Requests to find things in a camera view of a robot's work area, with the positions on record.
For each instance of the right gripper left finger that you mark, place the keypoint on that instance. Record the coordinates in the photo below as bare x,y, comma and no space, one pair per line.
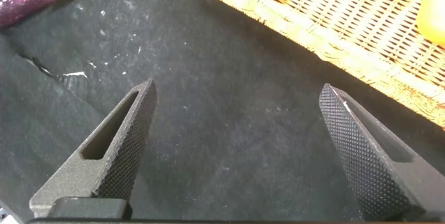
114,154

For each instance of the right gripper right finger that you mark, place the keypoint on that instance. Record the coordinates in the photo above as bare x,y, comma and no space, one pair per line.
368,161

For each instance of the wicker basket holding food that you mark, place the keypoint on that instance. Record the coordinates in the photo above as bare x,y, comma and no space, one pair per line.
347,25

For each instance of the black tablecloth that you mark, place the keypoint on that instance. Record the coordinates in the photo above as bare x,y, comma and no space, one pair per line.
226,130

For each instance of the orange fruit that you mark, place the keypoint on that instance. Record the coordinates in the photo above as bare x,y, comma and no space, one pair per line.
432,17

